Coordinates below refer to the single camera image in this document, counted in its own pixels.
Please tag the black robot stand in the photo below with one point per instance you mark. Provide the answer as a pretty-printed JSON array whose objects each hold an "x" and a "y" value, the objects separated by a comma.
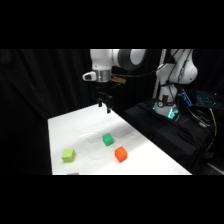
[{"x": 166, "y": 133}]

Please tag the blue backlit keyboard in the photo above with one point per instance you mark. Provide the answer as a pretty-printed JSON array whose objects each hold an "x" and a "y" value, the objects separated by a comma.
[{"x": 207, "y": 98}]

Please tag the dark green block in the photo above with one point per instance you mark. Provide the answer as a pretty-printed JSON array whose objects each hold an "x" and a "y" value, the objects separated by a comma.
[{"x": 108, "y": 139}]

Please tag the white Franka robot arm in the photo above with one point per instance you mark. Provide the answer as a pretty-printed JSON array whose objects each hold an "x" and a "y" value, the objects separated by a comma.
[{"x": 103, "y": 60}]

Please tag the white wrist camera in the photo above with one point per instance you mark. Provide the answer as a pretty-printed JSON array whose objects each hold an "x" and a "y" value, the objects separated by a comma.
[{"x": 89, "y": 76}]

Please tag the lime green block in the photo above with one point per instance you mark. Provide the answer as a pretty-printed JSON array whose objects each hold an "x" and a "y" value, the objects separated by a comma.
[{"x": 68, "y": 155}]

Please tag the red block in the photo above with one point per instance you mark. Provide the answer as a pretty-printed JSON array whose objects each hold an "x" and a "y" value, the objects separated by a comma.
[{"x": 121, "y": 154}]

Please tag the black curtain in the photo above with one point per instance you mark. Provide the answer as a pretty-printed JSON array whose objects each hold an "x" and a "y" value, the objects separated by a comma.
[{"x": 40, "y": 93}]

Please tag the yellow-brown wrist connector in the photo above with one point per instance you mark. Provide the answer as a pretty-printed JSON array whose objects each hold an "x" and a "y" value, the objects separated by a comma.
[{"x": 119, "y": 79}]

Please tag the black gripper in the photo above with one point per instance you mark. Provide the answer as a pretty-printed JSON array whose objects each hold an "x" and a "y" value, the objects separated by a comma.
[{"x": 103, "y": 92}]

